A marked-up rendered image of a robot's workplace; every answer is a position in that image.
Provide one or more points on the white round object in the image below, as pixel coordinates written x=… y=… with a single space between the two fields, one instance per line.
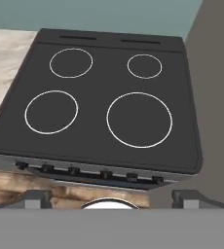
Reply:
x=110 y=204

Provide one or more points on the black stove knob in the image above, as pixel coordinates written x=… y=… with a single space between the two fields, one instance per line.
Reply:
x=106 y=174
x=131 y=177
x=21 y=165
x=47 y=168
x=157 y=180
x=74 y=170

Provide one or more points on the black stove with hob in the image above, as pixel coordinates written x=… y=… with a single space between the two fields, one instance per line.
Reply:
x=97 y=107

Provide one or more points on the tall grey cabinet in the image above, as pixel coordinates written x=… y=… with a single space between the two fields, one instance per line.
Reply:
x=214 y=97

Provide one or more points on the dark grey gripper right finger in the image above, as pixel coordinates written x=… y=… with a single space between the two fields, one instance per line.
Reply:
x=188 y=198

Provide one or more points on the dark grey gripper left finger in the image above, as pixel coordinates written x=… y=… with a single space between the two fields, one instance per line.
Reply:
x=36 y=198

